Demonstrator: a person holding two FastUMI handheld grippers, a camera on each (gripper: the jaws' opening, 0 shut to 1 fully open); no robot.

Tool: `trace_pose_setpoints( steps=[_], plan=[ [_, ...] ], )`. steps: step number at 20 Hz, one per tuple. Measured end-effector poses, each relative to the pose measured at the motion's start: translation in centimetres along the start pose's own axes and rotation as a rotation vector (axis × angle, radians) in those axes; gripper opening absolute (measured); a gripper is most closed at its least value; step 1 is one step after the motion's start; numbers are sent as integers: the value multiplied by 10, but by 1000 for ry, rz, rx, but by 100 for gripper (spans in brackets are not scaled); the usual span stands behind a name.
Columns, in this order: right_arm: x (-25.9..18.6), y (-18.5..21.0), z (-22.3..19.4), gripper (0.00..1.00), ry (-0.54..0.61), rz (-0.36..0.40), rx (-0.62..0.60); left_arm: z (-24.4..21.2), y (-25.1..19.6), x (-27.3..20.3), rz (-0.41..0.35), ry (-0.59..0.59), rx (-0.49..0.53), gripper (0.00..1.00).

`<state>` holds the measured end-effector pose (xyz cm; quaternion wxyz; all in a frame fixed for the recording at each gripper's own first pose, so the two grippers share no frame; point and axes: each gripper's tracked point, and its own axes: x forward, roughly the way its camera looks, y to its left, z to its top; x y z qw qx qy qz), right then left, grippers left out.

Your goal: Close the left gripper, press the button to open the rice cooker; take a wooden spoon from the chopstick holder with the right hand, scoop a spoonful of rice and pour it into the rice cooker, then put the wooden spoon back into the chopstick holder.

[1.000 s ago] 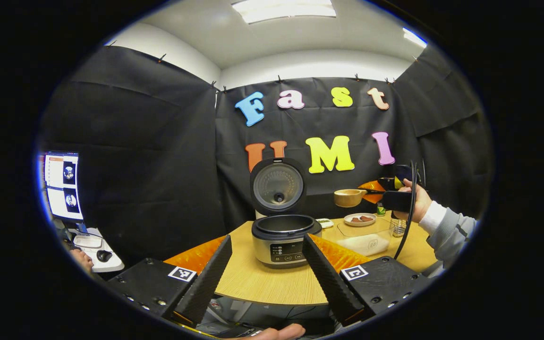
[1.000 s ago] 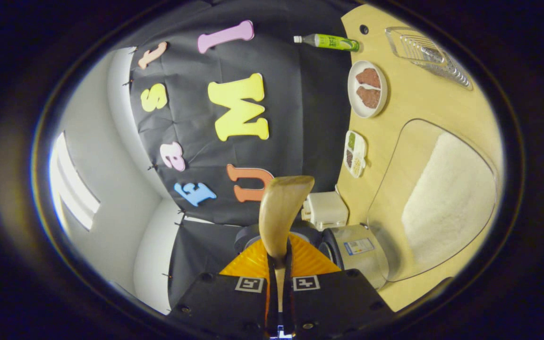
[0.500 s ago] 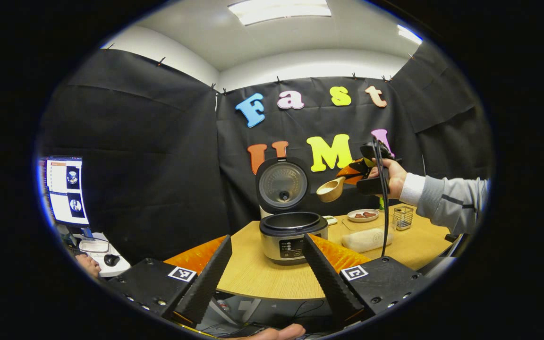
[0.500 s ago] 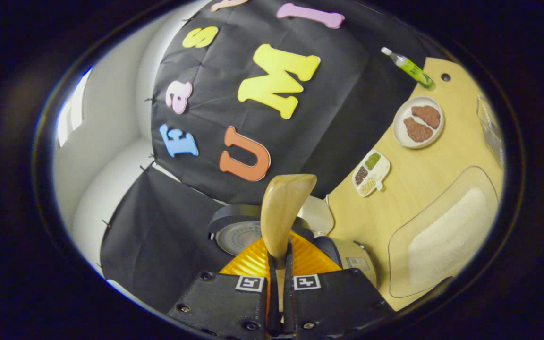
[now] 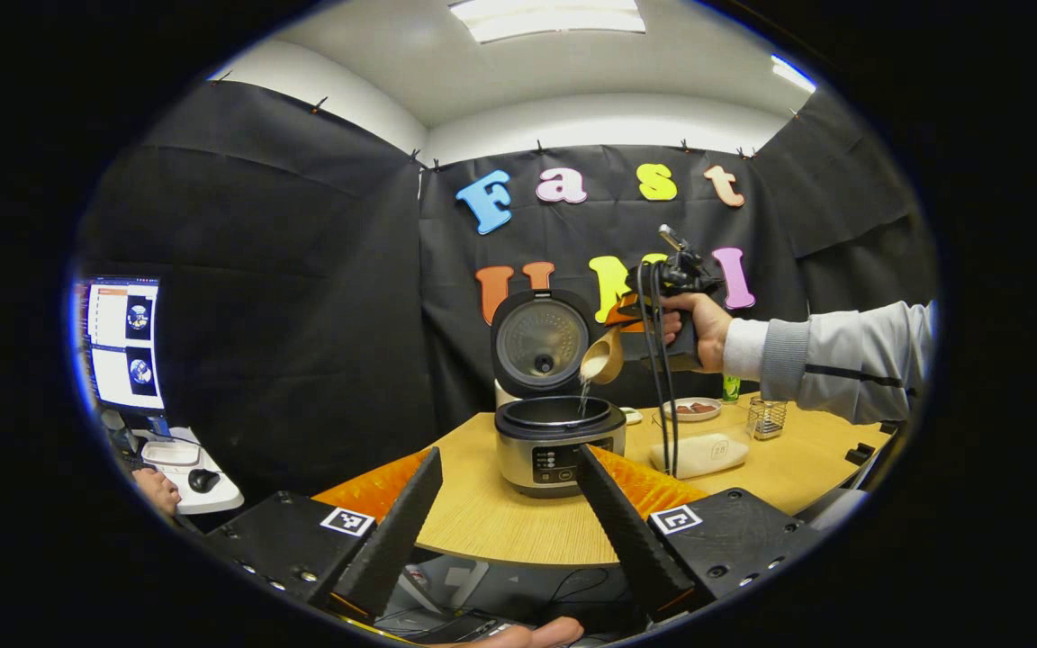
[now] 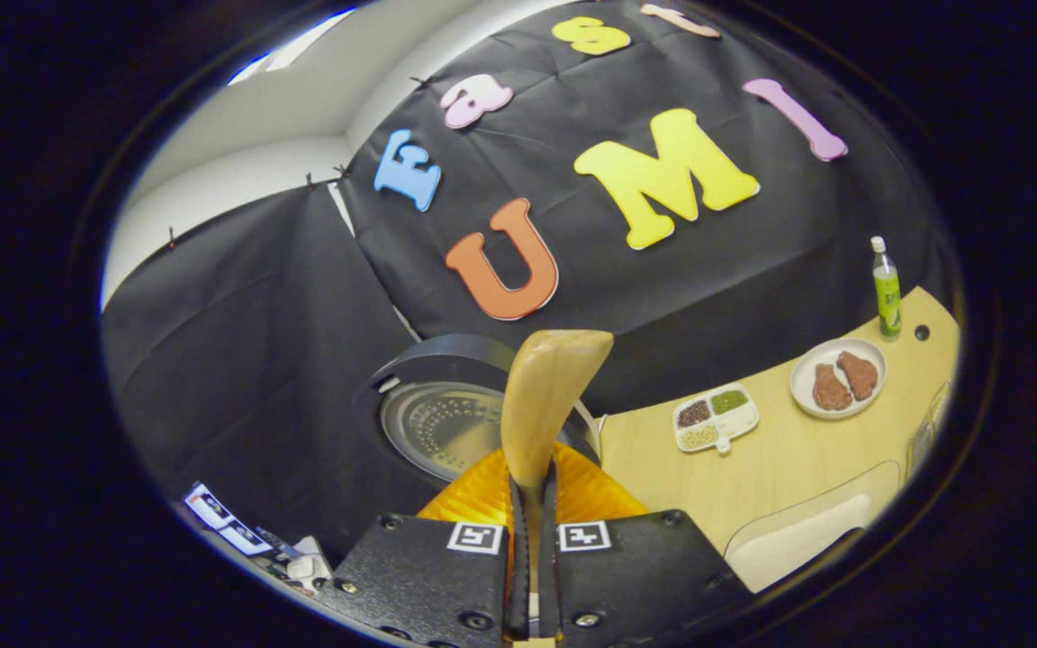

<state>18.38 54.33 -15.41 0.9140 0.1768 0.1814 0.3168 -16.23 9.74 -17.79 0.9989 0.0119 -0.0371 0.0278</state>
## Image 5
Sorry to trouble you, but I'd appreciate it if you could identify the wire chopstick holder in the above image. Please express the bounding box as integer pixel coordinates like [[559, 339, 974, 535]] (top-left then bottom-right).
[[746, 396, 789, 441]]

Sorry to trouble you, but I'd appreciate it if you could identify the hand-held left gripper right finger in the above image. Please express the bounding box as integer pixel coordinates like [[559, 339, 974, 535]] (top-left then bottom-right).
[[576, 443, 825, 626]]

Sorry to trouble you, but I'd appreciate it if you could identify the small ceiling light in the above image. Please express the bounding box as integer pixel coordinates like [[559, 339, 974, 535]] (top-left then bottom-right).
[[771, 54, 818, 94]]

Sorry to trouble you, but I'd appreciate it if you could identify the long ceiling light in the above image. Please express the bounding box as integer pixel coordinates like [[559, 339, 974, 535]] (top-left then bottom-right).
[[448, 0, 647, 44]]

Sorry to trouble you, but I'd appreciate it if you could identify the black silver rice cooker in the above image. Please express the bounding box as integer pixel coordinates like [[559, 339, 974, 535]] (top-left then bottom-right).
[[490, 288, 627, 499]]

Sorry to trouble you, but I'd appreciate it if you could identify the black backdrop cloth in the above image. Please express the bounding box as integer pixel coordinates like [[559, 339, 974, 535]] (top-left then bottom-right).
[[77, 79, 938, 505]]

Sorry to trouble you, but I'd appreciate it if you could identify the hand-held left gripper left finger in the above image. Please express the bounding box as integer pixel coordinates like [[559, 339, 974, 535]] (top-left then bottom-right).
[[203, 446, 445, 622]]

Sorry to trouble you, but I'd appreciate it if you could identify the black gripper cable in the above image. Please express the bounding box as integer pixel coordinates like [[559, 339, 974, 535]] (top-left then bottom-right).
[[652, 261, 681, 480], [634, 261, 669, 473]]

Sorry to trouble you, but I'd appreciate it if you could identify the computer monitor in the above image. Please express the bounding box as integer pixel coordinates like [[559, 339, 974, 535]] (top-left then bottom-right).
[[73, 274, 167, 415]]

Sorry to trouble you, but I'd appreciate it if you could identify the white plate with meat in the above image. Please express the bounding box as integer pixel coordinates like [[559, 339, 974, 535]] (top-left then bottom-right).
[[660, 397, 723, 423]]

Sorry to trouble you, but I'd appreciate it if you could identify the white rice container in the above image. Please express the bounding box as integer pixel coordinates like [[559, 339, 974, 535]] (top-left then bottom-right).
[[649, 433, 750, 480]]

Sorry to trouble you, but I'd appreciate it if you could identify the wooden spoon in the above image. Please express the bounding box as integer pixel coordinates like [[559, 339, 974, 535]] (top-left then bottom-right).
[[579, 326, 627, 386]]

